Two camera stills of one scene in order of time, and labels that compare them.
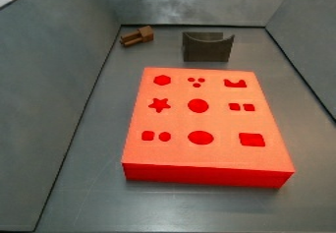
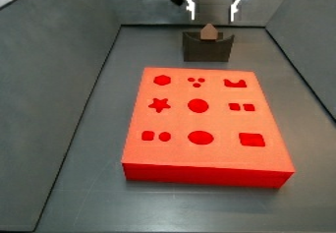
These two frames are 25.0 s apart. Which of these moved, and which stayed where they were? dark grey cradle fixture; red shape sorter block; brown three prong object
Moved: brown three prong object
Stayed: red shape sorter block; dark grey cradle fixture
